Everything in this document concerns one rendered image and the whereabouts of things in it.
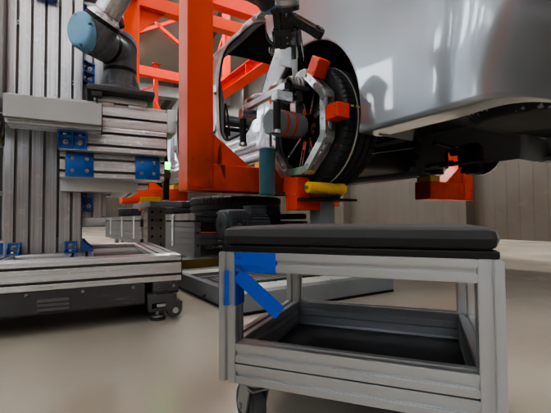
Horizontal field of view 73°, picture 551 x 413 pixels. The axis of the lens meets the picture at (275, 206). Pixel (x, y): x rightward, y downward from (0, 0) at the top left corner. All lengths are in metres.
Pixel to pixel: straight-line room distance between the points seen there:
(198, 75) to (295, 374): 1.97
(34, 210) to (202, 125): 1.04
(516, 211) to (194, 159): 5.56
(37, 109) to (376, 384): 1.19
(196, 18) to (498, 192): 5.67
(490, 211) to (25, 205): 6.53
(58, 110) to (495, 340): 1.26
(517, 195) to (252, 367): 6.42
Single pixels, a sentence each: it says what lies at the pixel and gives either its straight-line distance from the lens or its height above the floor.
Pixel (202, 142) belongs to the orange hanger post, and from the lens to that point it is 2.24.
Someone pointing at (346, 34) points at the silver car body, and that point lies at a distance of 1.99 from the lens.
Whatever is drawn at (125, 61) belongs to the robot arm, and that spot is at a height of 0.93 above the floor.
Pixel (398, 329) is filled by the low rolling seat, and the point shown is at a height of 0.11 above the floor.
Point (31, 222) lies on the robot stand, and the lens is 1.65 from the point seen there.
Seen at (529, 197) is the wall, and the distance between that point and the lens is 6.78.
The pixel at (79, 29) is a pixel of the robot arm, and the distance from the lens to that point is 1.50.
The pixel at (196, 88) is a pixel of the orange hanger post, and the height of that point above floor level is 1.11.
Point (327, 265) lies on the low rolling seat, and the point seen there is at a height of 0.28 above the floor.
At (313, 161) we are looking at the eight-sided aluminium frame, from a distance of 1.87.
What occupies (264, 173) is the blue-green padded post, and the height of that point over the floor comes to 0.60.
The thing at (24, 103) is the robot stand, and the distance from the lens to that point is 1.38.
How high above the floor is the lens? 0.35
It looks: 2 degrees up
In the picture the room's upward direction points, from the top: straight up
